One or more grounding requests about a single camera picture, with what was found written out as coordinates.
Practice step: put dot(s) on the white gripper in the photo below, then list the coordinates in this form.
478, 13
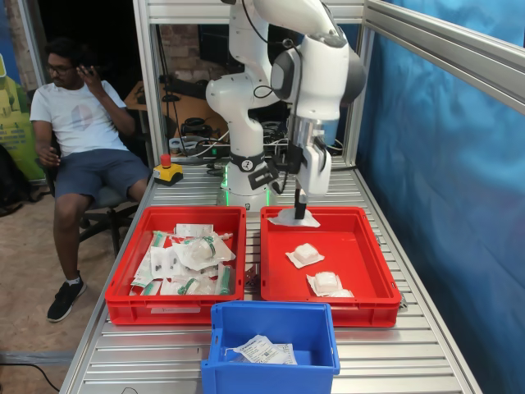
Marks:
318, 172

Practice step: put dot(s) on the white bandage packet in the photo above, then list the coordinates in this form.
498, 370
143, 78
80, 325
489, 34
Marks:
342, 294
258, 349
287, 222
324, 283
290, 354
305, 254

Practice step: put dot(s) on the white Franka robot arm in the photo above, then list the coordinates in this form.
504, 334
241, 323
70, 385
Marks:
324, 74

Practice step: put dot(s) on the red plastic box with bandages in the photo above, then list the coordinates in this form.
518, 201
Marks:
348, 246

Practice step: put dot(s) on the red plastic box medical supplies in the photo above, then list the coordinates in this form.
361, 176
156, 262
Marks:
123, 303

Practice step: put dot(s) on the power strip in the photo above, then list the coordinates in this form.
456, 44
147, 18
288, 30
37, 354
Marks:
213, 151

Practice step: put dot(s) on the green syringe packet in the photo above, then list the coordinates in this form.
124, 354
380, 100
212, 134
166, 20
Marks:
224, 280
158, 240

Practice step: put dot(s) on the white labelled flat packet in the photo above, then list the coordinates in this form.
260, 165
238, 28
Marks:
194, 229

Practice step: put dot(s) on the breathing filter packet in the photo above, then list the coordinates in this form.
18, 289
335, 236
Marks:
201, 251
188, 286

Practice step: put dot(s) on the roll of tape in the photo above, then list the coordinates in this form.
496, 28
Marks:
182, 145

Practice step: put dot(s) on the yellow emergency stop button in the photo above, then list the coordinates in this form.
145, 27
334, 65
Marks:
168, 172

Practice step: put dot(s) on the white packet with dark parts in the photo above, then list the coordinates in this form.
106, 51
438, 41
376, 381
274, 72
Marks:
164, 262

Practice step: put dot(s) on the blue fabric backdrop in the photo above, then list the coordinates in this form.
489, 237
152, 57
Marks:
451, 225

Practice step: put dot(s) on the wooden desk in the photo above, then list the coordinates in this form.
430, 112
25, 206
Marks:
180, 106

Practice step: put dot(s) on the green white flat packet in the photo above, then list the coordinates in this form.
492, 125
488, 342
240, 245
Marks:
144, 282

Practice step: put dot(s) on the blue plastic bin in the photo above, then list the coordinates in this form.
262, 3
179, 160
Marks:
266, 377

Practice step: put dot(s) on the dark computer monitor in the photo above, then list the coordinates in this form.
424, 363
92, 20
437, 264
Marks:
214, 43

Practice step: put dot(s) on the black office chair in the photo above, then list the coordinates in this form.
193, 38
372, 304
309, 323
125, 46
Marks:
106, 201

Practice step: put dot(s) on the seated man white shirt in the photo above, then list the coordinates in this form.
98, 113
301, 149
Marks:
82, 119

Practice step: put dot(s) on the black bag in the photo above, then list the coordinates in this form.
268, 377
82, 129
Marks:
12, 180

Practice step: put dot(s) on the green poster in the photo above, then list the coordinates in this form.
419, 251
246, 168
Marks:
18, 123

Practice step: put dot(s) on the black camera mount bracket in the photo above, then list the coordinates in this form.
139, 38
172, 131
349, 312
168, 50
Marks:
295, 158

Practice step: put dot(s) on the aluminium angle bracket with holes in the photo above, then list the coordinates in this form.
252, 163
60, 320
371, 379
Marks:
252, 277

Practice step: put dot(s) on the aluminium frame post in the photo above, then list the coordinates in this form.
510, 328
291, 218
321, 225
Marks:
143, 82
359, 123

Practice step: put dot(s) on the long aluminium frame rail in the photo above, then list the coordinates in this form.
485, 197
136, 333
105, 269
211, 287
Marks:
451, 45

